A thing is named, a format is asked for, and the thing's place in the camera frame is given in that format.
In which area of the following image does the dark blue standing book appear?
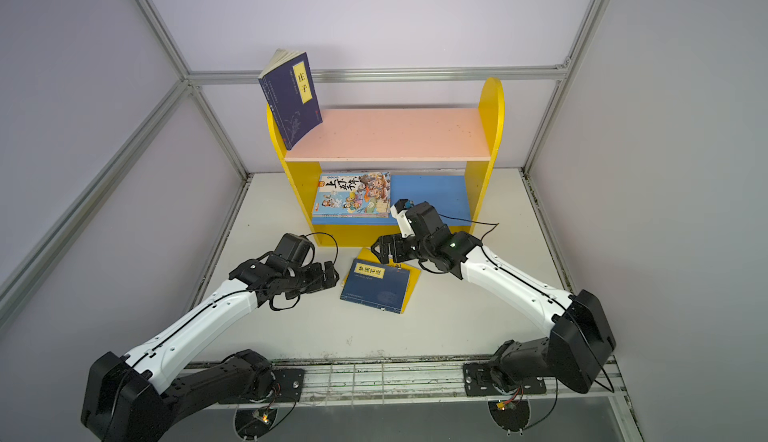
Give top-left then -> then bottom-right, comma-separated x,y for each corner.
258,49 -> 323,151

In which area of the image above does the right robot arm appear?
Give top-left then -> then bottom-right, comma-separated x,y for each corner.
371,199 -> 616,394

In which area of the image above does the yellow pink blue bookshelf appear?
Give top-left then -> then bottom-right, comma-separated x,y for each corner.
267,78 -> 505,247

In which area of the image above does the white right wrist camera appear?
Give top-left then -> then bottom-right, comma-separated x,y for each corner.
390,199 -> 414,238

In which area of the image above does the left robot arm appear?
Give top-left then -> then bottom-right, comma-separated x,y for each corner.
80,233 -> 339,441

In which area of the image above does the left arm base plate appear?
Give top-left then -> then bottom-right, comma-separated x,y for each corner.
265,368 -> 306,403

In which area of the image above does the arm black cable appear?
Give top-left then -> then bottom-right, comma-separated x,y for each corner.
416,213 -> 616,395
119,231 -> 340,383

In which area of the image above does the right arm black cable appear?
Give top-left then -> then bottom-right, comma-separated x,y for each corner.
416,213 -> 616,395

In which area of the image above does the dark blue book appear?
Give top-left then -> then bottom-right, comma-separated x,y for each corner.
258,49 -> 323,151
339,258 -> 412,311

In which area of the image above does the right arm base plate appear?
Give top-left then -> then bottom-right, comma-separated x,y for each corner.
462,362 -> 547,397

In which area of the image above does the yellow cartoon book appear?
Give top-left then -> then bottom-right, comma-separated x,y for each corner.
340,247 -> 422,315

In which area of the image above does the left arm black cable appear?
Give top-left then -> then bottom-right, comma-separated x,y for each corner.
119,231 -> 340,383

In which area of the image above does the light blue comic book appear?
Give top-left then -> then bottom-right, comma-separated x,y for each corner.
312,172 -> 391,218

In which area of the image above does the aluminium cage frame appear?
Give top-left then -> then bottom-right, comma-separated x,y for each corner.
0,0 -> 768,442

